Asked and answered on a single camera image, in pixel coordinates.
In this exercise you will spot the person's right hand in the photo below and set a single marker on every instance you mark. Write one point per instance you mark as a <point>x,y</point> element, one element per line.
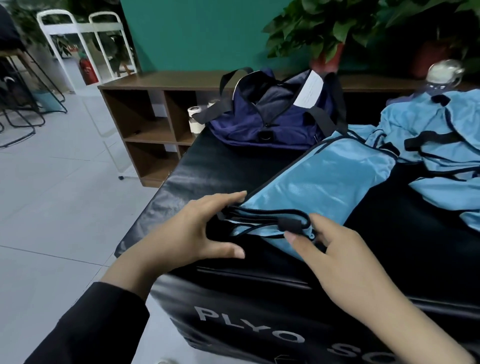
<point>349,270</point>

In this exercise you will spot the person's left hand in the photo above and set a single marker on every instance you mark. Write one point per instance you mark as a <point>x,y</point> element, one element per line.
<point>184,236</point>

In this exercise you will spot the navy blue bag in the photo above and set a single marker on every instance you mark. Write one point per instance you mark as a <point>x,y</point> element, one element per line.
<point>255,120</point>

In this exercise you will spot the clear bottle silver cap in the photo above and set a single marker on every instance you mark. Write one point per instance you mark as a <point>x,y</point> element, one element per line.
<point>444,73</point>

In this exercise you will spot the person's right forearm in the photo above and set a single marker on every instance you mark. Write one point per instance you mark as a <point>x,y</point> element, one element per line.
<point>420,334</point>

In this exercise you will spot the person's left forearm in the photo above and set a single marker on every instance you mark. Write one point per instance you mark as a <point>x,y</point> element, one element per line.
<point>97,322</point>

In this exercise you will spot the black leather bench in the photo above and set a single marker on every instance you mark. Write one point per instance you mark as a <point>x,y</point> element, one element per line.
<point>420,247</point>

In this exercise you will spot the small white-lidded jar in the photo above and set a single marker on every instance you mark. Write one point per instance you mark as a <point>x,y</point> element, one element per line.
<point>195,120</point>

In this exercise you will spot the wooden shelf cabinet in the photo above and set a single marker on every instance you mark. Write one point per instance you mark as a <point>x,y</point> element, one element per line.
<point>142,112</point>

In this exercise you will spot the red bottle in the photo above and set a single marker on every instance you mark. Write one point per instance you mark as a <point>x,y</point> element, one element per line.
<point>88,72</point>

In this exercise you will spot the teal bucket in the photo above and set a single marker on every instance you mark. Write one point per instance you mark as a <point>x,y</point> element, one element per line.
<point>49,101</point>

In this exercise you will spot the wooden top black stool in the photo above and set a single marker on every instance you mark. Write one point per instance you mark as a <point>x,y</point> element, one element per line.
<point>19,97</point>

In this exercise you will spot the white wheeled cart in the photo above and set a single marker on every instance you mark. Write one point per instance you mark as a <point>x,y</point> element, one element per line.
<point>60,28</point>

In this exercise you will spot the green plant in red pot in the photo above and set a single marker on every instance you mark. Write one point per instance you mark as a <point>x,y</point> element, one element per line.
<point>435,30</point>
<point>322,26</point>

